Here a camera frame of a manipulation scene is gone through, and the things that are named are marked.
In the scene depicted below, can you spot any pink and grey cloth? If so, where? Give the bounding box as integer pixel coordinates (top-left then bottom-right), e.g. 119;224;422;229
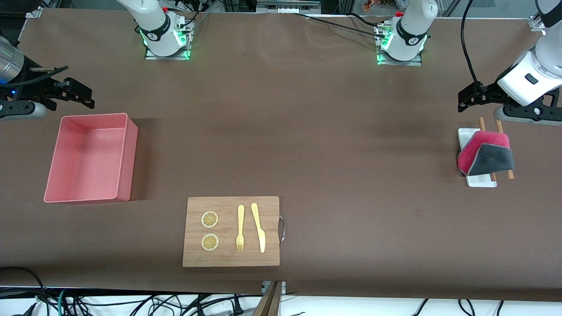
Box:
457;130;515;176

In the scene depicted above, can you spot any pink plastic bin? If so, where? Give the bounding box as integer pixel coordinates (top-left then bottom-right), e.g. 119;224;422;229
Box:
43;113;138;204

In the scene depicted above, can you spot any white rectangular tray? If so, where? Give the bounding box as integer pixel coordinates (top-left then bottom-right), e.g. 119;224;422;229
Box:
458;128;498;188

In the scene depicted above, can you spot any yellow plastic fork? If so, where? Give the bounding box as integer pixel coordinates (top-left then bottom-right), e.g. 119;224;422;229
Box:
236;205;245;252

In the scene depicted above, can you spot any white electrical box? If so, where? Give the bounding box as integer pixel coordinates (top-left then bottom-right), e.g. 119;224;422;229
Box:
256;0;322;14

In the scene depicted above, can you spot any wooden cutting board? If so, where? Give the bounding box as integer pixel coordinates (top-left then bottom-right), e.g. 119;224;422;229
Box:
182;196;281;268

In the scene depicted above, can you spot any yellow plastic knife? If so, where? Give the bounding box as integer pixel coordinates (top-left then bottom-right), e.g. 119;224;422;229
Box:
251;202;266;254

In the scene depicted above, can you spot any brown wooden beam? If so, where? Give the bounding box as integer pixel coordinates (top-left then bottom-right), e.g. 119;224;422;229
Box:
252;281;284;316

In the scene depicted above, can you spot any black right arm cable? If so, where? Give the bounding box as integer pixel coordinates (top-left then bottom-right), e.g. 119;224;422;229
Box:
0;66;69;88

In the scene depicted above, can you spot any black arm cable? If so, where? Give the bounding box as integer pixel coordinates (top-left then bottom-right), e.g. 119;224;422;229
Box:
0;66;69;88
460;0;481;88

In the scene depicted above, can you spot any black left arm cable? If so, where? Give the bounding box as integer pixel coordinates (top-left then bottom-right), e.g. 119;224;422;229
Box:
460;0;481;88

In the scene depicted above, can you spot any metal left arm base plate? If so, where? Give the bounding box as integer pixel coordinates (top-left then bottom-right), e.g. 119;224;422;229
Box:
377;24;423;66

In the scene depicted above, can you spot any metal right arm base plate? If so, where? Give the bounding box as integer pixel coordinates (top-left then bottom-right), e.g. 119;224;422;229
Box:
145;18;192;61

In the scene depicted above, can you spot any black table cable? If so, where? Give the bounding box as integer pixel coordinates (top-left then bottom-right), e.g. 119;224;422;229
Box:
292;12;387;36

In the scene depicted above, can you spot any teal floor cable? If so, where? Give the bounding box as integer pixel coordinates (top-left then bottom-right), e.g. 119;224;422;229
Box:
57;288;71;316

